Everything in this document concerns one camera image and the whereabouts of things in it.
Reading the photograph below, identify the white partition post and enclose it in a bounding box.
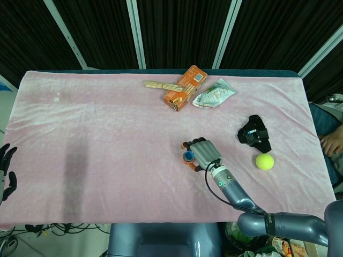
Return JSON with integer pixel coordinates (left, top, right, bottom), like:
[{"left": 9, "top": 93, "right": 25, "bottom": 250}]
[
  {"left": 44, "top": 0, "right": 88, "bottom": 68},
  {"left": 212, "top": 0, "right": 242, "bottom": 69},
  {"left": 298, "top": 34, "right": 343, "bottom": 79},
  {"left": 126, "top": 0, "right": 147, "bottom": 69}
]

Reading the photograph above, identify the bundle of wooden sticks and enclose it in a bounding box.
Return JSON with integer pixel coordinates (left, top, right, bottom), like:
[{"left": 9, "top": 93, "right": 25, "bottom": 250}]
[{"left": 144, "top": 80, "right": 195, "bottom": 93}]

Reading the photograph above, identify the colourful snack package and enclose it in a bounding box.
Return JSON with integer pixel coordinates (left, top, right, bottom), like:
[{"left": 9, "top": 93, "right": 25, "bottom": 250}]
[{"left": 272, "top": 237, "right": 309, "bottom": 257}]

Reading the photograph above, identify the pink plush cloth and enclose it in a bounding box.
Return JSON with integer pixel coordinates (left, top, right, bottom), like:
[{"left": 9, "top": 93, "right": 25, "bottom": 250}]
[{"left": 0, "top": 70, "right": 339, "bottom": 231}]

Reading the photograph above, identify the bystander leg in jeans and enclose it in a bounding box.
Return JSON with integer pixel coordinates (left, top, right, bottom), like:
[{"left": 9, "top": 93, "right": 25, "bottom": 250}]
[{"left": 308, "top": 103, "right": 343, "bottom": 193}]

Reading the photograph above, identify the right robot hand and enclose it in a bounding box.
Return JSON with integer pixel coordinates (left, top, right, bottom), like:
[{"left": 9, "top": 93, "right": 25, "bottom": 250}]
[{"left": 180, "top": 137, "right": 223, "bottom": 173}]

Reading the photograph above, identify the yellow-green tennis ball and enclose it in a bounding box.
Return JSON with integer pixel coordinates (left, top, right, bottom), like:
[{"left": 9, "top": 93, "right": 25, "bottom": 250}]
[{"left": 255, "top": 153, "right": 275, "bottom": 170}]

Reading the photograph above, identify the bystander hand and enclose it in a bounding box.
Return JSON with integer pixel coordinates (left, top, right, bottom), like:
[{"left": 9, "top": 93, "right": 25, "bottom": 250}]
[{"left": 320, "top": 131, "right": 343, "bottom": 157}]

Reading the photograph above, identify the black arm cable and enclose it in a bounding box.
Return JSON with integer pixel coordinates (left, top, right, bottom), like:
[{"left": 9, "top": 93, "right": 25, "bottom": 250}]
[{"left": 205, "top": 160, "right": 269, "bottom": 215}]

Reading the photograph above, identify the tangle of black cables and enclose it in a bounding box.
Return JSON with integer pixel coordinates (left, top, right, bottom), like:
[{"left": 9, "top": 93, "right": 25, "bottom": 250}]
[{"left": 0, "top": 222, "right": 110, "bottom": 250}]

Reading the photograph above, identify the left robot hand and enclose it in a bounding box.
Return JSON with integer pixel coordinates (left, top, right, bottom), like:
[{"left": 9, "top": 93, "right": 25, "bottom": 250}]
[{"left": 0, "top": 143, "right": 18, "bottom": 206}]

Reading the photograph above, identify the black pleated curtain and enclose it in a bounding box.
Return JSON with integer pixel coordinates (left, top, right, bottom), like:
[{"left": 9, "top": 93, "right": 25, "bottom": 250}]
[{"left": 0, "top": 0, "right": 343, "bottom": 102}]

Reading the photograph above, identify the green plastic bag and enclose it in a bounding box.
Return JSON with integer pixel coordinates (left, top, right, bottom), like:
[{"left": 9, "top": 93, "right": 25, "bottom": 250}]
[{"left": 224, "top": 222, "right": 258, "bottom": 251}]

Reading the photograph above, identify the silver snack bag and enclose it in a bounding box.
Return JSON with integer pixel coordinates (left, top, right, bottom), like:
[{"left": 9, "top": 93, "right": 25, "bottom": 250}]
[{"left": 191, "top": 78, "right": 236, "bottom": 110}]

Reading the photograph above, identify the orange cardboard box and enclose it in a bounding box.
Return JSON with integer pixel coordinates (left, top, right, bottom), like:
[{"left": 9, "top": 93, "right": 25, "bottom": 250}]
[{"left": 163, "top": 65, "right": 208, "bottom": 112}]

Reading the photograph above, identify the grey-blue robot torso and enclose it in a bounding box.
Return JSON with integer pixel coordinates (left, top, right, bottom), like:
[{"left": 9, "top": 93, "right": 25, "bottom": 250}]
[{"left": 107, "top": 222, "right": 223, "bottom": 257}]

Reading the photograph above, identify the black strap device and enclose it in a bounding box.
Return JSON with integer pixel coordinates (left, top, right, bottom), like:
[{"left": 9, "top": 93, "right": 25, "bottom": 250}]
[{"left": 236, "top": 114, "right": 272, "bottom": 154}]

